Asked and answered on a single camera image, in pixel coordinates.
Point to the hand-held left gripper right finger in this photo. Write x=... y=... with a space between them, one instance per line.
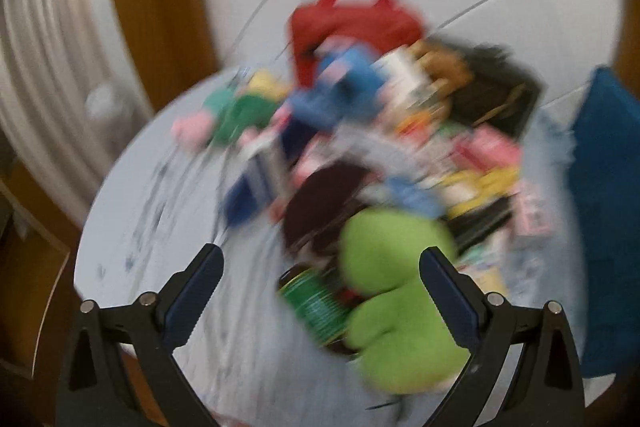
x=447 y=297

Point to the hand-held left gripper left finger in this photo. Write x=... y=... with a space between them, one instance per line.
x=195 y=302

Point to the large lime green plush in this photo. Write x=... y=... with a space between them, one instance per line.
x=395 y=332

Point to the blue plastic crate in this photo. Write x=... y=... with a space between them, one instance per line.
x=605 y=207

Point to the light blue floral tablecloth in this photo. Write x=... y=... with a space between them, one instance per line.
x=150 y=217

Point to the light blue packet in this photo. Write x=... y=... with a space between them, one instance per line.
x=412 y=197

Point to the green tin can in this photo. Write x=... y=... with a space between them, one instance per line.
x=315 y=307

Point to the blue rectangular pack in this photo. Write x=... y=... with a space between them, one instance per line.
x=250 y=192

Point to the pink tissue pack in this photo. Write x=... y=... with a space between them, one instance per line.
x=490 y=149

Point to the dark brown cloth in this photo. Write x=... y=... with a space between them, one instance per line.
x=320 y=202

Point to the wooden cabinet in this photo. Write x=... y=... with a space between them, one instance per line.
x=25 y=282

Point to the pink pig plush teal outfit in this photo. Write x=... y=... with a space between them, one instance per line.
x=195 y=127

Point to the green dinosaur plush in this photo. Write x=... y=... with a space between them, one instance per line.
x=245 y=112

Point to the black gift box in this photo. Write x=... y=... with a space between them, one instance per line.
x=500 y=92

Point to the white plastic bag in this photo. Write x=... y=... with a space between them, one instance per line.
x=107 y=104

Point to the white carton box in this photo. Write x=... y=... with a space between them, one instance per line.
x=405 y=72

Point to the brown teddy bear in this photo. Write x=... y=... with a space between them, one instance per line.
x=445 y=67

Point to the blue plush toy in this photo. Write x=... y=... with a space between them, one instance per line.
x=350 y=77

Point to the white curtain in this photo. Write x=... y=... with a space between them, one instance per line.
x=45 y=82

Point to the red handbag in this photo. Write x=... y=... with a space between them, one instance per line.
x=350 y=27

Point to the wooden door frame post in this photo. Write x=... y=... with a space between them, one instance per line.
x=150 y=7
x=631 y=32

